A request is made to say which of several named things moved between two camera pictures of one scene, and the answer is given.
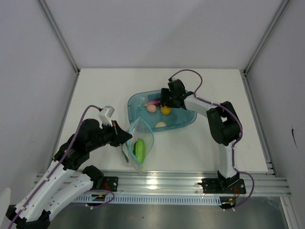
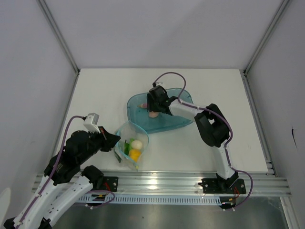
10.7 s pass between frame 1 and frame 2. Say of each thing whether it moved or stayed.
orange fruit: moved
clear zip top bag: moved
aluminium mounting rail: stayed
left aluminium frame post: stayed
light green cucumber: moved
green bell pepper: moved
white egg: moved
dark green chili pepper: moved
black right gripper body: moved
